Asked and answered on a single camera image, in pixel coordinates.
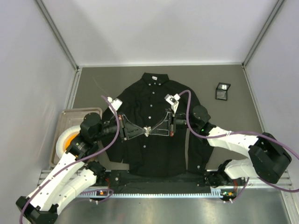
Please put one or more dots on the black button-up shirt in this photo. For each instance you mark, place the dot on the black button-up shirt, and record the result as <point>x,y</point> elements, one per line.
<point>156,156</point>

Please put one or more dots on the grey metal tray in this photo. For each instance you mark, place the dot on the grey metal tray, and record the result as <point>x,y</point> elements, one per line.
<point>67,119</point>

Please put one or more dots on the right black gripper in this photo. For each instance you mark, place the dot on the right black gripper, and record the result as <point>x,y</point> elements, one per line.
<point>173,123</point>

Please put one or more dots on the aluminium frame rail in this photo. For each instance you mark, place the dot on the aluminium frame rail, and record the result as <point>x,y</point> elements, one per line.
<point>284,182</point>

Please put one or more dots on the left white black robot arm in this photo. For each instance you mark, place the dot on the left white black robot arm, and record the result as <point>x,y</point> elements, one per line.
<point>74,172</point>

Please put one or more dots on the grey slotted cable duct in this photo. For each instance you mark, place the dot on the grey slotted cable duct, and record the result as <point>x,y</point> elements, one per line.
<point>101,194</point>

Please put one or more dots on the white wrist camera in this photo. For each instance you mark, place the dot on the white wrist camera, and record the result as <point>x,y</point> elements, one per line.
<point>173,101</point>
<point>114,103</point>

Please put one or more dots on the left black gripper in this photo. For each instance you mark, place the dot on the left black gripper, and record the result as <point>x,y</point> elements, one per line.
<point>124,127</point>

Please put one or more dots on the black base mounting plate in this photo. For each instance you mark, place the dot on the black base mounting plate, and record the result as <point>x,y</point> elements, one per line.
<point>121,181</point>

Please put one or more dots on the white bowl orange inside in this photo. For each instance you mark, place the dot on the white bowl orange inside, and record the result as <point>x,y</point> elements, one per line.
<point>65,142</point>

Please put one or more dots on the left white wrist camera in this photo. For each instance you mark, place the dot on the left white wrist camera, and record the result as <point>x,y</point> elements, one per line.
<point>114,103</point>

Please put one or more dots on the small black open box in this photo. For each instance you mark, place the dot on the small black open box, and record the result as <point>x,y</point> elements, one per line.
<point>221,91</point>

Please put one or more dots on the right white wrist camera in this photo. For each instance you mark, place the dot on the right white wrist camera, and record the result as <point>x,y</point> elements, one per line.
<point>173,101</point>

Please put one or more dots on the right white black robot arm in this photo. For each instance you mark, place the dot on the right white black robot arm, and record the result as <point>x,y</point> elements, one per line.
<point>264,158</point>

